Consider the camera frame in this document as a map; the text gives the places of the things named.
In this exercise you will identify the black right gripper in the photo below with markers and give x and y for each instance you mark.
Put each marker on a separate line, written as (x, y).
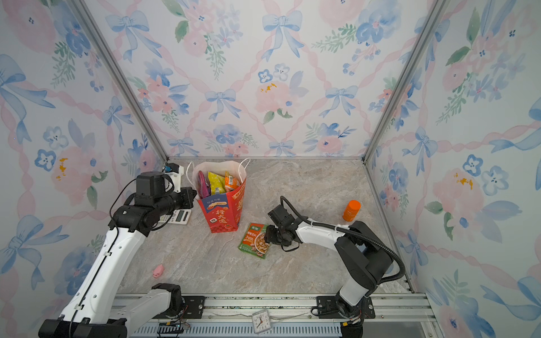
(269, 232)

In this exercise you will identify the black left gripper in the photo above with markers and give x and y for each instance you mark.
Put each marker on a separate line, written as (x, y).
(188, 196)

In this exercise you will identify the purple Fox's candy bag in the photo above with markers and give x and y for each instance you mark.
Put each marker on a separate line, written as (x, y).
(204, 189)

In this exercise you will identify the green orange noodle packet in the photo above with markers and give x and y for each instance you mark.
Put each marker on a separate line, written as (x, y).
(254, 241)

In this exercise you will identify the yellow snack packet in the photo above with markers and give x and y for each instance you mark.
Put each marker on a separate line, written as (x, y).
(217, 183)

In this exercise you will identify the red paper gift bag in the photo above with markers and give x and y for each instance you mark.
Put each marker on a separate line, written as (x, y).
(222, 212)

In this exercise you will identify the orange Fox's candy bag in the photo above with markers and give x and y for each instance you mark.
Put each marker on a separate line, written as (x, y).
(231, 183)

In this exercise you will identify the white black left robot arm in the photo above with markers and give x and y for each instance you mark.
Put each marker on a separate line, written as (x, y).
(89, 313)

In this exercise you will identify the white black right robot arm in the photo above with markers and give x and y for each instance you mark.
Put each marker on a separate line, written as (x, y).
(365, 257)

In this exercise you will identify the white grey calculator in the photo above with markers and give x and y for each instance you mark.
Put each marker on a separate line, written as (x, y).
(179, 217)

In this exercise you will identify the orange plastic bottle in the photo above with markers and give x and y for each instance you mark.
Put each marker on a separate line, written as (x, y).
(351, 210)

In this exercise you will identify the pink toy pig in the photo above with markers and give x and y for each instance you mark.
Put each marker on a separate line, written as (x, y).
(158, 271)

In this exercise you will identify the small white clock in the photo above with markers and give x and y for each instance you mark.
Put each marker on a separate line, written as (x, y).
(261, 322)

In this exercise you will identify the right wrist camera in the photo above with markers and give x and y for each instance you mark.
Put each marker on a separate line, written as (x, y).
(280, 217)

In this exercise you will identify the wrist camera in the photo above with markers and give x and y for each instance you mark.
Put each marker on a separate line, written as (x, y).
(280, 217)
(175, 172)

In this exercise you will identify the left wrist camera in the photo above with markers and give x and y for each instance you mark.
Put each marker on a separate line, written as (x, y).
(175, 172)

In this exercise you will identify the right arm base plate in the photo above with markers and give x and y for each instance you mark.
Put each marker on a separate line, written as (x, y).
(327, 308)

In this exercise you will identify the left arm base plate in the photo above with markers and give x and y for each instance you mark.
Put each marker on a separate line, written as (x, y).
(190, 305)

